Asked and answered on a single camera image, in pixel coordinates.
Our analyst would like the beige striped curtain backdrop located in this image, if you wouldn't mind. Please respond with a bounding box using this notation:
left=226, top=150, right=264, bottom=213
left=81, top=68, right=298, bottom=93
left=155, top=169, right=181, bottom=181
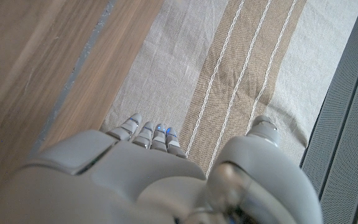
left=99, top=0, right=358, bottom=175

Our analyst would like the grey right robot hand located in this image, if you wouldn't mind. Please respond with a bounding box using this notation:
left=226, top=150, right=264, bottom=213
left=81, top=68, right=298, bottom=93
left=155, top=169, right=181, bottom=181
left=0, top=113, right=323, bottom=224

